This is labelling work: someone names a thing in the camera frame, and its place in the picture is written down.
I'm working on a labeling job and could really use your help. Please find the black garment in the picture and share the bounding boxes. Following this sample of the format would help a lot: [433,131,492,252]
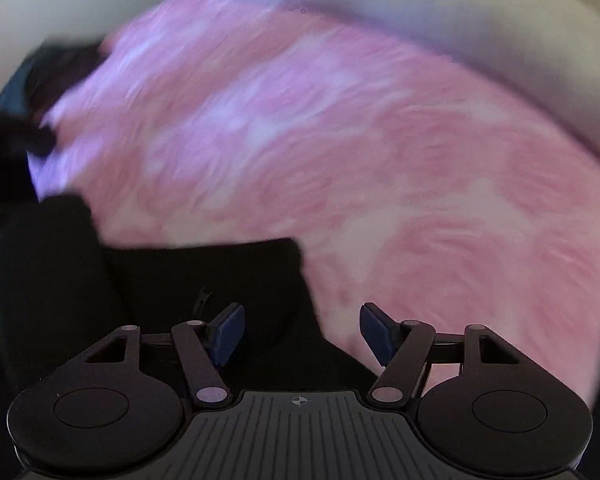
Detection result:
[0,44,376,411]

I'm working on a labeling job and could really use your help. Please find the pink rose bed blanket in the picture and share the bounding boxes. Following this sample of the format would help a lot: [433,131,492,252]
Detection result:
[24,0,600,401]

